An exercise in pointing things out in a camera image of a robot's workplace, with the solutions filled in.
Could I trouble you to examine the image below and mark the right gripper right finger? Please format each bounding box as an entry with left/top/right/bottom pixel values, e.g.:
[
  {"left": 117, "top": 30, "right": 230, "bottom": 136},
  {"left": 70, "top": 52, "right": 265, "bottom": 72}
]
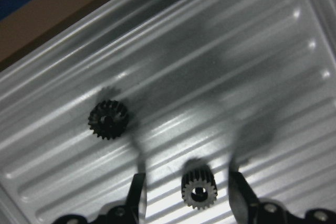
[{"left": 228, "top": 171, "right": 260, "bottom": 223}]

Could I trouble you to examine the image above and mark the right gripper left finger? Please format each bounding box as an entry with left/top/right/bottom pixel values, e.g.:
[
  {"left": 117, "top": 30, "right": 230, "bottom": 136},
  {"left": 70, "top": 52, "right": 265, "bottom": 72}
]
[{"left": 124, "top": 173, "right": 147, "bottom": 223}]

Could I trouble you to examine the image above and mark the silver metal tray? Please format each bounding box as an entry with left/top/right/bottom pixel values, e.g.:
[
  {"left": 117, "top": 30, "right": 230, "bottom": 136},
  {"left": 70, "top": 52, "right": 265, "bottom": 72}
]
[{"left": 1, "top": 0, "right": 335, "bottom": 223}]

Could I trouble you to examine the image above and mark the black bevel gear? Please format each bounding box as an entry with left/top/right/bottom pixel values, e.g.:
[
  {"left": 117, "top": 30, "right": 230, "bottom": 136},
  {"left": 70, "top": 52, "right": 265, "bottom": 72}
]
[{"left": 88, "top": 100, "right": 129, "bottom": 140}]

